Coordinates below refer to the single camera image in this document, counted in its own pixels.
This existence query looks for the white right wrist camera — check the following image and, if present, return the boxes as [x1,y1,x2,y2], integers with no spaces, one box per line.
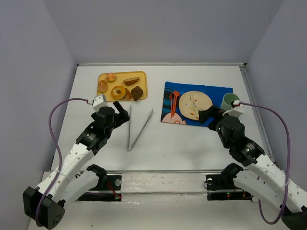
[222,100,245,118]

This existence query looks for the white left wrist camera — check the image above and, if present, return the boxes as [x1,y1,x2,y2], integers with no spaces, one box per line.
[92,94,107,112]

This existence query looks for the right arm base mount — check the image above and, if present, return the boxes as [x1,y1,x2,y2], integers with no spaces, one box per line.
[203,163,253,201]

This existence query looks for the glazed donut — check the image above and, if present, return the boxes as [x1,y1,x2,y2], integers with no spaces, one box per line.
[111,85,126,100]

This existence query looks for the small croissant piece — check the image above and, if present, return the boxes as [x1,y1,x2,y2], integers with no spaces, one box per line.
[123,88,131,100]

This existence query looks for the beige floral plate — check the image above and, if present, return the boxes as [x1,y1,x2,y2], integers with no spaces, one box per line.
[178,91,213,121]

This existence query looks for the metal tongs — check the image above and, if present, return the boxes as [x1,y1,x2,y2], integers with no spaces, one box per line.
[128,105,154,151]

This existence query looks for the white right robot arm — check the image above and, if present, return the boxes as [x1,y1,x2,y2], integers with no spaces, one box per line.
[199,106,307,230]

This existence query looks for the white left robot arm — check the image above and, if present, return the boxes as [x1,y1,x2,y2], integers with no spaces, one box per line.
[23,98,130,230]

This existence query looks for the half baguette slice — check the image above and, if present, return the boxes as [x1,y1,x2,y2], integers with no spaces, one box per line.
[123,77,140,86]

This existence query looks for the blue patterned placemat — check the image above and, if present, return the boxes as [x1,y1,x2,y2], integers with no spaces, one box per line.
[161,81,233,127]

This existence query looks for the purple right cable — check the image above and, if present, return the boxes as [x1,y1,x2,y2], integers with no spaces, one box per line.
[231,100,291,225]

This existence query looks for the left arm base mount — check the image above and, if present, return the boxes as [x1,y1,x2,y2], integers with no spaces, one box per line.
[77,164,122,202]

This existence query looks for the green cup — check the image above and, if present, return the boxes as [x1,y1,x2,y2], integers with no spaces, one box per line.
[220,93,239,112]

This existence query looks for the yellow tray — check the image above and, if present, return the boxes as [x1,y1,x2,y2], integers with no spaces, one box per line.
[96,71,147,102]

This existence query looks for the orange plastic spoon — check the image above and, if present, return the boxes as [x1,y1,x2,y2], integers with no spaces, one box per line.
[169,90,180,118]

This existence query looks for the round bun top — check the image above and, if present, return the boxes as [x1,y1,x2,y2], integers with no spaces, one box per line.
[106,73,117,83]

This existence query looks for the dark brown bread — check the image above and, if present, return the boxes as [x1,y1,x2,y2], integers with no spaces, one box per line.
[130,86,143,101]

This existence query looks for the round bun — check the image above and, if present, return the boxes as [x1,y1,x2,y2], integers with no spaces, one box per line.
[97,80,108,93]
[106,73,117,83]

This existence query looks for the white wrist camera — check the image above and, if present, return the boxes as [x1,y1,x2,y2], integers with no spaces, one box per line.
[92,94,107,112]
[222,100,245,118]

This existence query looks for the round bun left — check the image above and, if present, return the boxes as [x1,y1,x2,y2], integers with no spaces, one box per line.
[97,80,108,93]

